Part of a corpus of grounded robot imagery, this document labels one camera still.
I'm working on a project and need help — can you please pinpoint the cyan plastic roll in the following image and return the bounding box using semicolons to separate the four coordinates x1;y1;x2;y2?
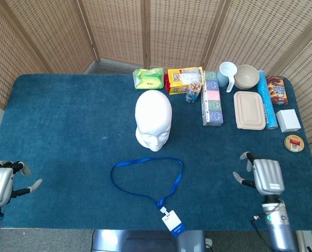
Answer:
256;70;278;130

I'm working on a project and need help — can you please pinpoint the light blue mug white handle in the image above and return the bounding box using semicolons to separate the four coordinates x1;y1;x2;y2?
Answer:
217;61;238;93

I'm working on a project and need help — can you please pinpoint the beige bowl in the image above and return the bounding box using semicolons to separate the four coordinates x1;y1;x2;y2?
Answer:
234;64;260;90

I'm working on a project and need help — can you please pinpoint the wicker folding screen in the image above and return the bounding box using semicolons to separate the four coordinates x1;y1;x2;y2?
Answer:
0;0;312;184

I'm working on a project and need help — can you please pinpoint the blue table cloth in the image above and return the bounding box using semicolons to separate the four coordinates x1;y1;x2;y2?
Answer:
0;73;312;232

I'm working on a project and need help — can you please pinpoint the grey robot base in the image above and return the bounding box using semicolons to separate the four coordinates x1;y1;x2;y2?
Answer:
91;229;208;252

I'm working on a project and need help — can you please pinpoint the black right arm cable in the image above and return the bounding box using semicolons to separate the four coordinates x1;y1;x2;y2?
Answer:
251;213;277;252

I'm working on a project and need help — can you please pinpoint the beige lidded lunch box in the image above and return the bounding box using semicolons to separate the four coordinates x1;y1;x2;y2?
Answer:
233;91;266;130

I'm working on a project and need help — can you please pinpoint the yellow snack box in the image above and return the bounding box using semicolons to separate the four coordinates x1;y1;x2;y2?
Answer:
164;67;206;96

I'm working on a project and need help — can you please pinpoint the white foam mannequin head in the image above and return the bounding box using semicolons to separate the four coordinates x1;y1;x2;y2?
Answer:
134;89;173;152

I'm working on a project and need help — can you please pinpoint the small white box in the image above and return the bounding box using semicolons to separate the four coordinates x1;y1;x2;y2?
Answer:
275;109;302;133

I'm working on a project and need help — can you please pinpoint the blue lanyard with badge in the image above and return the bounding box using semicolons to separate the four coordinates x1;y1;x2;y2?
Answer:
110;156;186;239

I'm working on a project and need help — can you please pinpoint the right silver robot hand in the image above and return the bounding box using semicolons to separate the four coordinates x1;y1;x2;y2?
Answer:
232;151;285;196

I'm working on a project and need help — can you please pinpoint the round gold tin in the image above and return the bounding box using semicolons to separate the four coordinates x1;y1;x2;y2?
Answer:
284;134;305;154

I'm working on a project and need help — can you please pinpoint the green tissue pack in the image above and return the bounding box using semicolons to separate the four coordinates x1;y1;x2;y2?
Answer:
133;67;165;90

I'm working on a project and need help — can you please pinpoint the clear jar of snacks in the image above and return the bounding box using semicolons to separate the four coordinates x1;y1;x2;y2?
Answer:
185;80;201;104

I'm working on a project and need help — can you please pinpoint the pastel tissue multipack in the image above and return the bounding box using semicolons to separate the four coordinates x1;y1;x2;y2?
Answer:
200;70;224;127

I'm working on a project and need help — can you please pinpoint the brown cookie box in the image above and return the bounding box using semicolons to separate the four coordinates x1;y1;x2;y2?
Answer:
265;75;289;106

